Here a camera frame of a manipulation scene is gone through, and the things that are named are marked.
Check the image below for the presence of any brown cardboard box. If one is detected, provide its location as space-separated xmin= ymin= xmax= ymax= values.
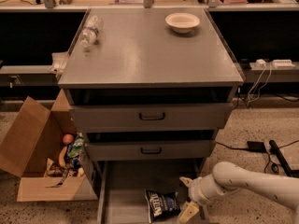
xmin=0 ymin=91 xmax=97 ymax=202

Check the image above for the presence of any grey open bottom drawer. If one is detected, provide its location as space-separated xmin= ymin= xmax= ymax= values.
xmin=97 ymin=159 xmax=201 ymax=224

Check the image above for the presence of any grey drawer cabinet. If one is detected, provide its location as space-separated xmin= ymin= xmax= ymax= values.
xmin=59 ymin=8 xmax=244 ymax=189

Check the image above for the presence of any black power cable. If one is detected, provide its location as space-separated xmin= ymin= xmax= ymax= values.
xmin=215 ymin=141 xmax=249 ymax=152

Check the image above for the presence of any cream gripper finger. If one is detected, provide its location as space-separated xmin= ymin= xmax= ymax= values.
xmin=178 ymin=202 xmax=199 ymax=224
xmin=179 ymin=176 xmax=192 ymax=188

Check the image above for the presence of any white paper bowl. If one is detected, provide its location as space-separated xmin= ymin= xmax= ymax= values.
xmin=165 ymin=13 xmax=200 ymax=34

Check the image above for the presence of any green snack bag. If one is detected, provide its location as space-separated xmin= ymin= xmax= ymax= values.
xmin=66 ymin=135 xmax=84 ymax=159

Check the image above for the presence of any clear plastic water bottle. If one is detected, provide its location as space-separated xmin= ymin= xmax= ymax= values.
xmin=79 ymin=15 xmax=104 ymax=49

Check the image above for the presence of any yellow banana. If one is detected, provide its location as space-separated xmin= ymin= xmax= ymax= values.
xmin=58 ymin=146 xmax=67 ymax=168

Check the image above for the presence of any grey top drawer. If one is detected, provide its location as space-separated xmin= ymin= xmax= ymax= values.
xmin=70 ymin=103 xmax=233 ymax=133

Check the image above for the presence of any black power adapter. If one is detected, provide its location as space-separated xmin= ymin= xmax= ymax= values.
xmin=247 ymin=141 xmax=266 ymax=153

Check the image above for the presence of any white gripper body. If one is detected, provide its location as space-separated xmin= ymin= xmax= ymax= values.
xmin=187 ymin=175 xmax=225 ymax=205

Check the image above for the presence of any black floor bar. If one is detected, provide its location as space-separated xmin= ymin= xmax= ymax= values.
xmin=269 ymin=140 xmax=299 ymax=178

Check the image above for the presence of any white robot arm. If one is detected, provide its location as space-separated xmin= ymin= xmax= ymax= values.
xmin=178 ymin=161 xmax=299 ymax=224

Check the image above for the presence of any blue chip bag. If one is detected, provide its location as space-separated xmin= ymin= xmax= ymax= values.
xmin=145 ymin=189 xmax=180 ymax=224

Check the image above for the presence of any grey middle drawer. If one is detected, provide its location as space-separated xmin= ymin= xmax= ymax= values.
xmin=85 ymin=140 xmax=215 ymax=161

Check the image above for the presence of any white power strip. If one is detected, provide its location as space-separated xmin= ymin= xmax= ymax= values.
xmin=272 ymin=59 xmax=294 ymax=68

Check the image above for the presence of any red apple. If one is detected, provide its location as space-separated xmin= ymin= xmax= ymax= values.
xmin=63 ymin=133 xmax=74 ymax=145

